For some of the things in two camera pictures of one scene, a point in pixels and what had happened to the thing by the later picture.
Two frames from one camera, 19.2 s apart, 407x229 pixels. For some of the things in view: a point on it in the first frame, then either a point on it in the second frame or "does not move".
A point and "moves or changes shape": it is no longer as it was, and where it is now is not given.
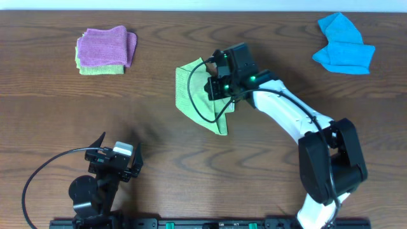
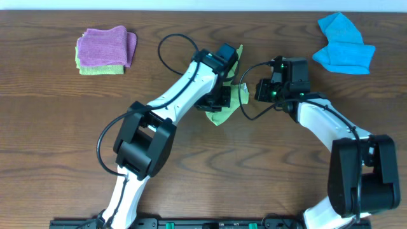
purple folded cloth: x=105 y=47 does not move
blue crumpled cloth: x=345 y=51 does not move
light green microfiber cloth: x=210 y=109 moves or changes shape
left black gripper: x=137 y=165 → x=226 y=102
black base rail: x=197 y=223 does not move
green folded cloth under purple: x=96 y=70 does not move
